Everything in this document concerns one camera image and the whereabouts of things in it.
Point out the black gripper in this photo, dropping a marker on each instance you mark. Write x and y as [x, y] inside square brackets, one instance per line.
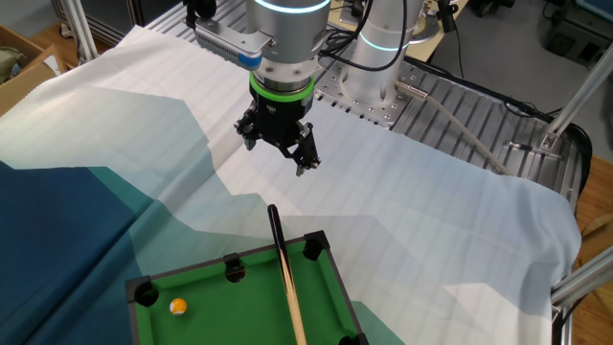
[278, 122]

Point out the wooden pool cue black butt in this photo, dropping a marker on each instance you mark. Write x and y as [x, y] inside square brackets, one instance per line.
[287, 278]

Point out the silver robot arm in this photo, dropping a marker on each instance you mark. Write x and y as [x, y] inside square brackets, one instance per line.
[287, 38]

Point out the mini green pool table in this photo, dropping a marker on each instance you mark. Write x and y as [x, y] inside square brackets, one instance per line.
[249, 311]

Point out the yellow white pool ball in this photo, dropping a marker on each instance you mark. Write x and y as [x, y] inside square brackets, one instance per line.
[178, 306]

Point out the blue white patterned cloth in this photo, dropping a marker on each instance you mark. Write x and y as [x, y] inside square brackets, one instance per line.
[407, 201]

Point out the brown cardboard box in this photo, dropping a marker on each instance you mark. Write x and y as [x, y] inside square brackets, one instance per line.
[24, 86]

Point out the olive green bag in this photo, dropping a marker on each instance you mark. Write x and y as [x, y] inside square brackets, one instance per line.
[7, 64]

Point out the silver wrist camera blue end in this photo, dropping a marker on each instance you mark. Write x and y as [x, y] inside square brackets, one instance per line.
[225, 45]

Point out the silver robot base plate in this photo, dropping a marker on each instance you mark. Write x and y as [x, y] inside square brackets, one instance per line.
[383, 112]

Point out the black clamp mount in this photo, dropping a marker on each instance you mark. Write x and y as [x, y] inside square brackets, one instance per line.
[445, 16]

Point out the aluminium frame post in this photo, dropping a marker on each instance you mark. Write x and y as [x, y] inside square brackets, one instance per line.
[579, 96]
[81, 33]

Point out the aluminium frame rail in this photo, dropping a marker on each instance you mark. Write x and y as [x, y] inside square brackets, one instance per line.
[584, 278]

